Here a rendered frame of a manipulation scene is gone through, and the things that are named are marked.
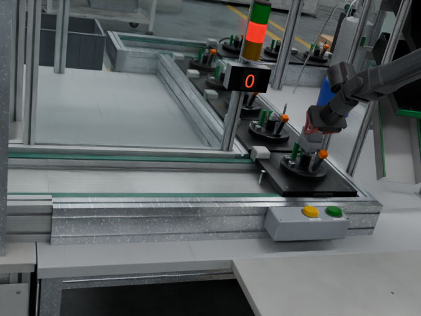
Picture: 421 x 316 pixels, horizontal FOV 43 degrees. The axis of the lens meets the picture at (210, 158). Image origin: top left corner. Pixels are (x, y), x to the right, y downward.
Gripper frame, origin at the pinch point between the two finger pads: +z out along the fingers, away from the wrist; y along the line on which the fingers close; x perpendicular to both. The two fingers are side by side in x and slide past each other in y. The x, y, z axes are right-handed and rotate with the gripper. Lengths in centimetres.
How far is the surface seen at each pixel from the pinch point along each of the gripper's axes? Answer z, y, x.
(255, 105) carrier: 38.0, -4.0, -30.4
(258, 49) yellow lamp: -9.6, 17.5, -19.8
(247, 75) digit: -4.0, 19.2, -15.0
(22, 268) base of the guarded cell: 4, 78, 33
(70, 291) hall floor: 126, 57, 16
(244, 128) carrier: 28.2, 7.2, -15.4
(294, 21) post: 60, -45, -91
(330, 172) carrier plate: 9.7, -9.2, 8.7
